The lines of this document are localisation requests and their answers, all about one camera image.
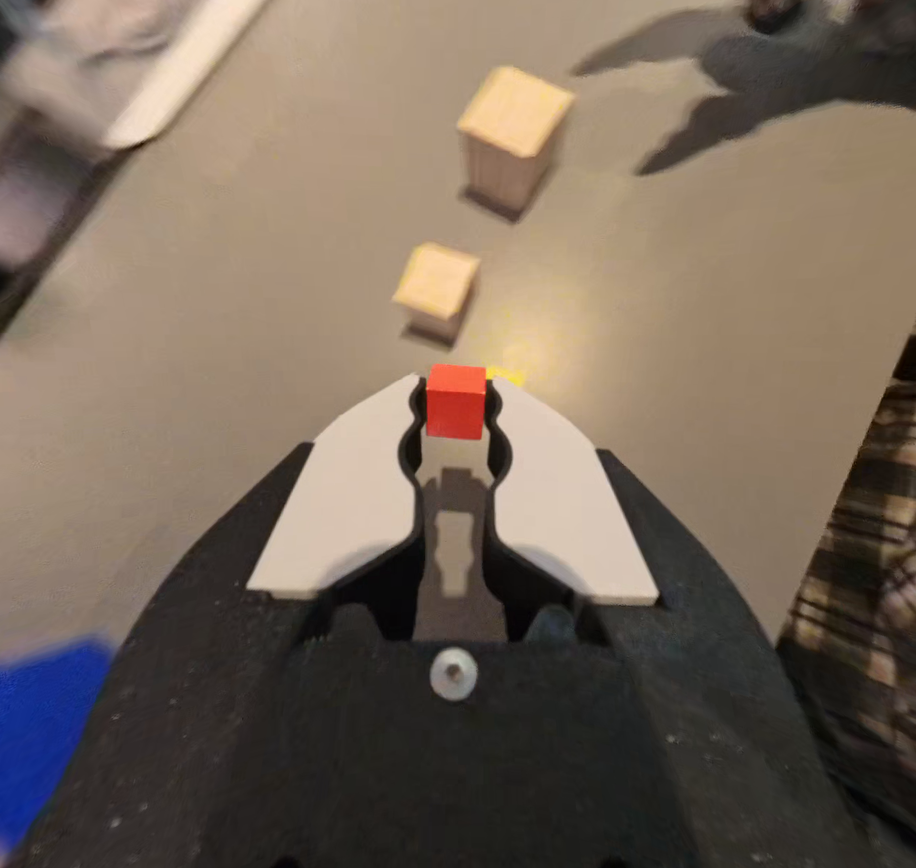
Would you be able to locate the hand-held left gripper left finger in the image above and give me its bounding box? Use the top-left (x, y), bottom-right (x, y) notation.
top-left (245, 373), bottom-right (425, 603)

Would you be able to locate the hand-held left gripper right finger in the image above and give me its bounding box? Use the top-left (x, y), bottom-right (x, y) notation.
top-left (485, 376), bottom-right (659, 607)

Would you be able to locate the red wooden cube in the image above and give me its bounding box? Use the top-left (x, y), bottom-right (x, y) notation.
top-left (426, 365), bottom-right (488, 441)

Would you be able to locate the small wooden cube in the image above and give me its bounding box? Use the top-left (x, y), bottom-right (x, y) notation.
top-left (392, 241), bottom-right (481, 346)

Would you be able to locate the large wooden cube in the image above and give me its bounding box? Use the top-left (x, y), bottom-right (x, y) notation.
top-left (457, 66), bottom-right (576, 215)

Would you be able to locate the blue plastic bin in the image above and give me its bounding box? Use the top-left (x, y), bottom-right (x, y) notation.
top-left (0, 635), bottom-right (119, 856)

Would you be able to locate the person's plaid shirt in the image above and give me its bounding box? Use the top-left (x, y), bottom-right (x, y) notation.
top-left (776, 377), bottom-right (916, 835)

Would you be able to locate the white monitor stand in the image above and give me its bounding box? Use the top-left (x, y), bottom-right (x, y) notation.
top-left (14, 0), bottom-right (294, 152)

